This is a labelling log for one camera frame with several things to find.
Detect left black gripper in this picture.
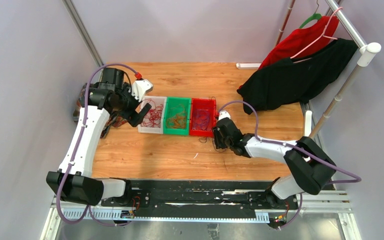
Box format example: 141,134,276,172
113,82,151,126

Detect red cable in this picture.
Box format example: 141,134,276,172
140,98,165,129

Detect orange cable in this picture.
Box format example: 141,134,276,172
164,103,190,130

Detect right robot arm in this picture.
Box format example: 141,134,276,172
212,117,336,209

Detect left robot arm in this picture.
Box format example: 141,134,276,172
46,66,153,207

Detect white plastic bin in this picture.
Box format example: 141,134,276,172
137,95,167,134

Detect plaid flannel shirt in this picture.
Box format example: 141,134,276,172
72,83,127,139

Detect red plastic bin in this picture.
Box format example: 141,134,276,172
189,98,217,138

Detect green plastic bin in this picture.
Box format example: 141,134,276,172
162,96,192,136

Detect white plastic strip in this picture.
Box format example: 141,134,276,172
235,62,261,70

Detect black shirt on hanger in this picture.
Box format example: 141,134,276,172
237,38,358,115

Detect red shirt on hanger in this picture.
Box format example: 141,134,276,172
259,16,339,69

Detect pink hanger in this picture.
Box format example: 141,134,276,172
290,6,343,59

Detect green hanger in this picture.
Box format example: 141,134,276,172
299,0,323,29

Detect metal clothes rack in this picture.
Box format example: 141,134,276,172
273,0,382,147

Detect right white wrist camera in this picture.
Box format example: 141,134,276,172
216,110,231,122

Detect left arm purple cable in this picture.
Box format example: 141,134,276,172
55,63,143,227

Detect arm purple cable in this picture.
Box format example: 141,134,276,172
217,100,362,230
55,63,143,227

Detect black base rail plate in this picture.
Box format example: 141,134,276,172
100,179,299,220

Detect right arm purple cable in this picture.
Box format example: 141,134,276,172
217,100,362,230

